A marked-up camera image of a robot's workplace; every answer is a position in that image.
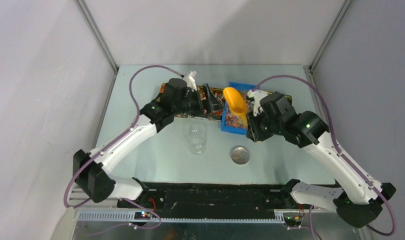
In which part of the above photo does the clear plastic jar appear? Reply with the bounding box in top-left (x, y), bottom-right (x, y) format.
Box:
top-left (186, 123), bottom-right (207, 155)

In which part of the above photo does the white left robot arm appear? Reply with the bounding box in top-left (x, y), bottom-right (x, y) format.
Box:
top-left (73, 78), bottom-right (224, 209)

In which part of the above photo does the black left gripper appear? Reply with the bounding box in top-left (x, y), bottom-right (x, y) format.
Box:
top-left (172, 83), bottom-right (225, 118)

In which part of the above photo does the tin of lollipops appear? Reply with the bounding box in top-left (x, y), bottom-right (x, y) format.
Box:
top-left (188, 85), bottom-right (226, 122)

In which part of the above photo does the orange plastic scoop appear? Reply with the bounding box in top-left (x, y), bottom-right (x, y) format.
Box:
top-left (223, 86), bottom-right (248, 126)

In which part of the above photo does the blue bin of candies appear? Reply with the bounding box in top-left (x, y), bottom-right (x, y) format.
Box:
top-left (220, 81), bottom-right (255, 135)

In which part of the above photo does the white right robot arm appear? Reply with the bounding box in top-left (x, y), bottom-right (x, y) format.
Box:
top-left (246, 90), bottom-right (396, 228)

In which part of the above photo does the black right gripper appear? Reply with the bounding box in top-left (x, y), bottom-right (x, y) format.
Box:
top-left (246, 107), bottom-right (283, 143)

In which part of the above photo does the silver metal jar lid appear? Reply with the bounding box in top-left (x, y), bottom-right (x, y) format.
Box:
top-left (230, 146), bottom-right (251, 165)

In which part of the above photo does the tin of colourful cube candies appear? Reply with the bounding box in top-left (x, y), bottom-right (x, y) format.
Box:
top-left (260, 91), bottom-right (293, 106)

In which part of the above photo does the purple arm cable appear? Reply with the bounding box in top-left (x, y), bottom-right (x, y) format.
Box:
top-left (63, 64), bottom-right (185, 210)
top-left (252, 74), bottom-right (398, 237)

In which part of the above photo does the tin of gummy candies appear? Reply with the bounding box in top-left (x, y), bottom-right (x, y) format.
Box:
top-left (160, 82), bottom-right (190, 119)

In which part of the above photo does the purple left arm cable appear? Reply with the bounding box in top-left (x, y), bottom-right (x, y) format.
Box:
top-left (63, 64), bottom-right (185, 210)

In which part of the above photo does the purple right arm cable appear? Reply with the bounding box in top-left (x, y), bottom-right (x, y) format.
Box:
top-left (252, 74), bottom-right (398, 237)

